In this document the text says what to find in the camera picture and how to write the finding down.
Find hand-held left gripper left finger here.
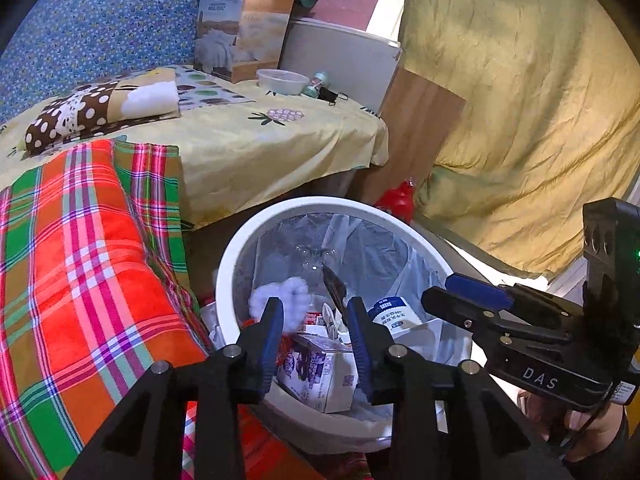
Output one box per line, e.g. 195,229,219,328
65,297,284,480

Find person's right forearm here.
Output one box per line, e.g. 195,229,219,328
590,410,632,466

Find blue floral headboard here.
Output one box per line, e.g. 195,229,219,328
0,0,271,126

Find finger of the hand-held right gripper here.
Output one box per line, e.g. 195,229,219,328
421,287,571,348
446,273,583,328

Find cardboard quilt box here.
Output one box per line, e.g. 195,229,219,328
192,0,318,83

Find yellow pineapple print bed sheet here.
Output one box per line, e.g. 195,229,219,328
0,64,390,231

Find yellow curtain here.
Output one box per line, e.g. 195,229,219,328
397,0,640,281

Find lavender fuzzy sock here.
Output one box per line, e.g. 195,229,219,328
248,276,311,333

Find white panel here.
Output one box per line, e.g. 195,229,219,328
277,16,402,111

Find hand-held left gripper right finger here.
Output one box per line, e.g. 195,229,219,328
348,296,571,480

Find red detergent bottle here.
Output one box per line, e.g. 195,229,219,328
372,177,418,226

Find white plastic bowl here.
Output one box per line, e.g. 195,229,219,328
256,68,311,96

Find small green bottle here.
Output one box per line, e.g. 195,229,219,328
301,71,329,100

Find person's right hand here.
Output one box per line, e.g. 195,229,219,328
520,390,623,461

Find red green plaid blanket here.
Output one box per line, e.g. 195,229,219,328
0,139,321,480

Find wooden board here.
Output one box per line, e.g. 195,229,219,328
352,67,467,206

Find white trash bin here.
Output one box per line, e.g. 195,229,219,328
214,196,476,456

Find purple drink carton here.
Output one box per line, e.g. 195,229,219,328
275,332,361,413

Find translucent bin liner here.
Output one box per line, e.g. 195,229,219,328
200,212,451,426

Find black face mask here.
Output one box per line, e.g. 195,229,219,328
320,87,351,107

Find brown polka dot pillow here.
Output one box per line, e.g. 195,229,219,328
25,79,182,157

